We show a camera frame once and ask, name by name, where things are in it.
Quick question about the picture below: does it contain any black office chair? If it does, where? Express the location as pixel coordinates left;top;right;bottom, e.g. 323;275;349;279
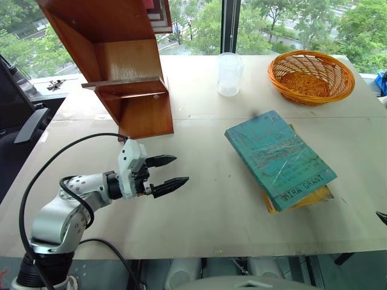
0;107;51;203

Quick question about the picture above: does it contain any black table leg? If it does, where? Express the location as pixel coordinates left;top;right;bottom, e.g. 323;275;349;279
333;251;355;266

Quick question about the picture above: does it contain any brown wooden bookshelf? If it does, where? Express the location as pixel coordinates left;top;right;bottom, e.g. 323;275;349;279
35;0;175;140

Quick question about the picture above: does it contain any teal paperback book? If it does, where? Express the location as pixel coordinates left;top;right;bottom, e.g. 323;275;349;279
224;110;338;213

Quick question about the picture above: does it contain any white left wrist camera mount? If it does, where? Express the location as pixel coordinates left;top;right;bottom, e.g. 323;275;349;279
117;138;149;201

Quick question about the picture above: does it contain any short black arm cable loop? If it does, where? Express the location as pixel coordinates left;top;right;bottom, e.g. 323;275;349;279
59;175;95;230

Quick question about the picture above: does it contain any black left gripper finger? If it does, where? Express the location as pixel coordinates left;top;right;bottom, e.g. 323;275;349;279
146;154;178;169
150;176;190;199

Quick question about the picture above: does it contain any orange wicker basket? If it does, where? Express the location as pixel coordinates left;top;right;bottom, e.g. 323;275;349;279
267;50;356;107

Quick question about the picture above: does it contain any white cylinder under table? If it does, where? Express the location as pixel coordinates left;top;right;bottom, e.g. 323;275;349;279
163;258;201;290
248;256;285;282

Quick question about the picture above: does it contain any grey robot torso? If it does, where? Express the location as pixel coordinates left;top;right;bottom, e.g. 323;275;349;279
172;275;319;290

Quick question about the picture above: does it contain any yellow book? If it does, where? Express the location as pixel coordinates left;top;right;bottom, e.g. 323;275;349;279
261;123;335;214

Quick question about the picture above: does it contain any blue bag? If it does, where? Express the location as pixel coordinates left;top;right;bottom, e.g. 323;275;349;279
376;71;387;98

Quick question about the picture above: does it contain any clear plastic cup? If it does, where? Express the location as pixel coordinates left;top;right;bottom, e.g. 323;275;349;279
216;52;244;97

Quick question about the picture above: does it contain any long black arm cable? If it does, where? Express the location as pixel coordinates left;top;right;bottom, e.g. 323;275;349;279
18;132;141;290

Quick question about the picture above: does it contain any black monitor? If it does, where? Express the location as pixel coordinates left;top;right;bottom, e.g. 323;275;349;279
0;54;36;131

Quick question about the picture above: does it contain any small dark key bunch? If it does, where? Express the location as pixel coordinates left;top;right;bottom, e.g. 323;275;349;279
46;79;67;92

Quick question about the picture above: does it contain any black window frame post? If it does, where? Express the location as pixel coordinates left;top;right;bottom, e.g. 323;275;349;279
221;0;242;56

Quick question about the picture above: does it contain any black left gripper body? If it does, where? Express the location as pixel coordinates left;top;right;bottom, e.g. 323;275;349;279
129;159;152;196

